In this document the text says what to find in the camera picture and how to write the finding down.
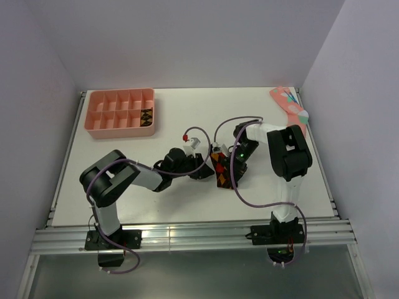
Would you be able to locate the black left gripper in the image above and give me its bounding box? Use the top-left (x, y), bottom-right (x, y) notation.
top-left (171, 152), bottom-right (214, 180)

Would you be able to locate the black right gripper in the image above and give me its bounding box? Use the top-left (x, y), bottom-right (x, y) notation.
top-left (222, 140), bottom-right (260, 187)

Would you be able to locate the red yellow argyle sock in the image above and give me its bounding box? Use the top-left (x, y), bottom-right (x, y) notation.
top-left (210, 153), bottom-right (233, 189)

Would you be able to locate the brown tan argyle sock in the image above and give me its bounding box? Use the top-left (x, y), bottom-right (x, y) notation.
top-left (140, 108), bottom-right (153, 127)

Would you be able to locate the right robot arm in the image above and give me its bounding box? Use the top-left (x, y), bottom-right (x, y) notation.
top-left (229, 121), bottom-right (312, 243)

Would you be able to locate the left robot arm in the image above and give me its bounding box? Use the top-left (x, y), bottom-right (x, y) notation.
top-left (79, 148), bottom-right (214, 249)

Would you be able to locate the pink patterned sock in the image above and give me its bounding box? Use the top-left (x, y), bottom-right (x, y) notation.
top-left (269, 86), bottom-right (309, 136)

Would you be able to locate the pink divided organizer tray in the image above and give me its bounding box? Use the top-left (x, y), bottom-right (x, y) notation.
top-left (84, 88), bottom-right (155, 140)

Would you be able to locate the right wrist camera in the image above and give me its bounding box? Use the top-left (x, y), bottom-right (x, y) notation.
top-left (212, 142), bottom-right (229, 156)

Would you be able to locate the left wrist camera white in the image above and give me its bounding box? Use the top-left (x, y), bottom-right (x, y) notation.
top-left (183, 134), bottom-right (201, 157)

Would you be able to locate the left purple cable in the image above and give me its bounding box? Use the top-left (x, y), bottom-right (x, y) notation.
top-left (86, 126), bottom-right (211, 275)

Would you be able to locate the purple cable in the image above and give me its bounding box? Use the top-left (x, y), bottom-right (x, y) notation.
top-left (213, 116), bottom-right (309, 268)
top-left (86, 126), bottom-right (211, 275)

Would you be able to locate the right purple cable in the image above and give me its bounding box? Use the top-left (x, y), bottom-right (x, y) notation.
top-left (213, 116), bottom-right (309, 268)

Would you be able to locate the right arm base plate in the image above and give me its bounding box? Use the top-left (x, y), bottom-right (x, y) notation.
top-left (245, 222), bottom-right (305, 245)

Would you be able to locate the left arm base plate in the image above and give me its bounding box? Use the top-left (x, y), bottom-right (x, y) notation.
top-left (84, 229), bottom-right (142, 251)

